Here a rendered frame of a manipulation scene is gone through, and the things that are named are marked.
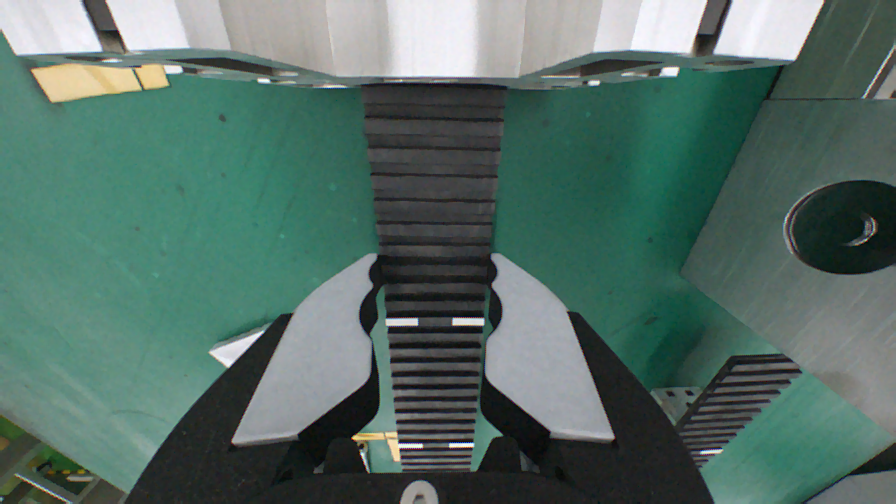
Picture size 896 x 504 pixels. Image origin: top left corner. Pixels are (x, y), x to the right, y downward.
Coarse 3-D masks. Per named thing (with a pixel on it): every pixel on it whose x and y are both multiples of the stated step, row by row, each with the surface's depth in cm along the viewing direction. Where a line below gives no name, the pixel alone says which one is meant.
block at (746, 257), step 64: (768, 128) 10; (832, 128) 9; (768, 192) 10; (832, 192) 9; (704, 256) 13; (768, 256) 10; (832, 256) 9; (768, 320) 10; (832, 320) 9; (832, 384) 9
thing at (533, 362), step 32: (512, 288) 9; (544, 288) 9; (512, 320) 8; (544, 320) 8; (512, 352) 7; (544, 352) 7; (576, 352) 7; (512, 384) 6; (544, 384) 6; (576, 384) 6; (512, 416) 6; (544, 416) 6; (576, 416) 6; (544, 448) 6
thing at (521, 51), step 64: (0, 0) 3; (64, 0) 3; (128, 0) 3; (192, 0) 3; (256, 0) 4; (320, 0) 5; (384, 0) 6; (448, 0) 6; (512, 0) 6; (576, 0) 4; (640, 0) 3; (704, 0) 3; (768, 0) 3; (128, 64) 4; (192, 64) 4; (256, 64) 5; (320, 64) 6; (384, 64) 6; (448, 64) 6; (512, 64) 6; (576, 64) 4; (640, 64) 4; (704, 64) 4; (768, 64) 3
